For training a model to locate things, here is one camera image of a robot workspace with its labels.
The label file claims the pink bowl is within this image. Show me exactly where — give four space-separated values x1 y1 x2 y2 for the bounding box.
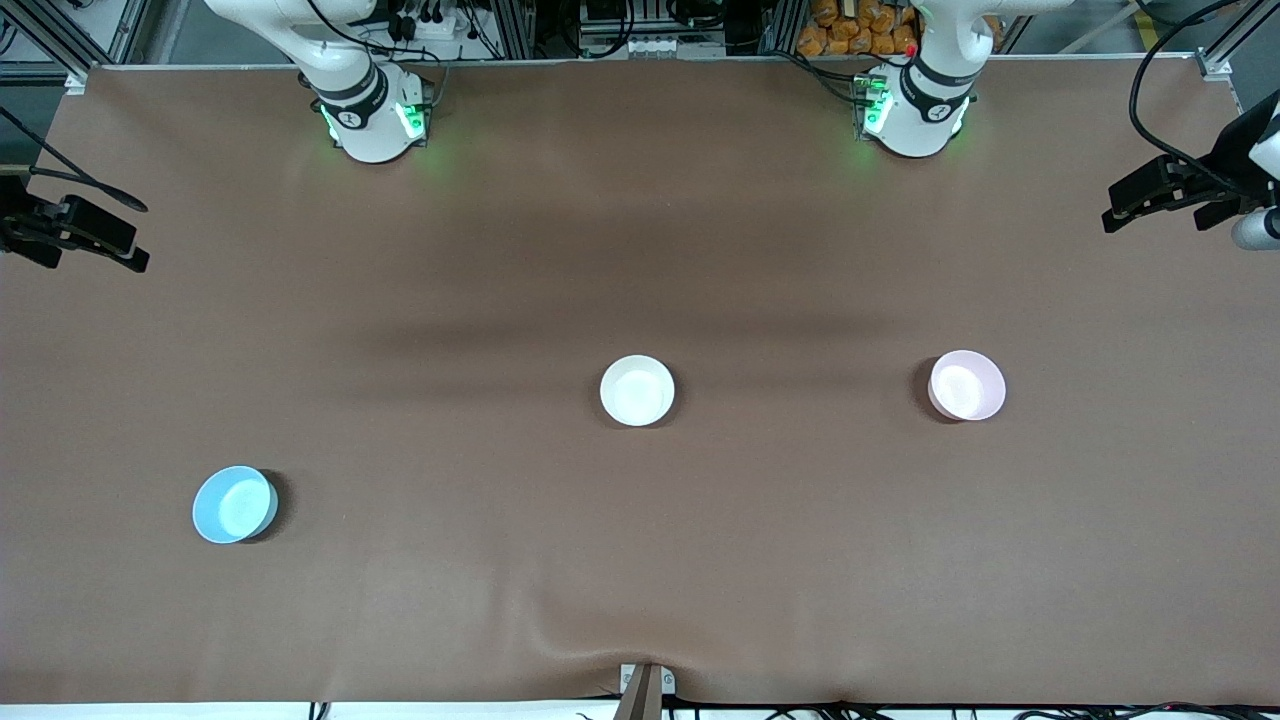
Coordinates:
928 350 1007 422

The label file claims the blue bowl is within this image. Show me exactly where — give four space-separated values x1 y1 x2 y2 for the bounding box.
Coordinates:
192 466 279 545

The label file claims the white bowl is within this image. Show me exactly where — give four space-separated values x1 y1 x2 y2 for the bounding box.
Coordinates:
600 355 676 428

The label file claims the bag of orange items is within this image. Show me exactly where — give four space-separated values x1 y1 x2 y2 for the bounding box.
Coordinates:
798 0 921 57

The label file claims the white power strip with plugs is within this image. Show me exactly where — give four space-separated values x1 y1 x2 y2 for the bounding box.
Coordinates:
388 0 453 43

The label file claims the brown table mat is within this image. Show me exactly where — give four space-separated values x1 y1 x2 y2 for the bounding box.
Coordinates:
0 55 1280 706

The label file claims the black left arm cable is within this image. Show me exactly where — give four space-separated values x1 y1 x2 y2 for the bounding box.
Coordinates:
1130 0 1246 191

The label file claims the aluminium frame post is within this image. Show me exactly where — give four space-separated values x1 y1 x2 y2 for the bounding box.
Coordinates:
762 0 801 56
492 0 537 59

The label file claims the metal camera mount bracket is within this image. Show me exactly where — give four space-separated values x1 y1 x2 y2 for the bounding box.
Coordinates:
618 663 677 720

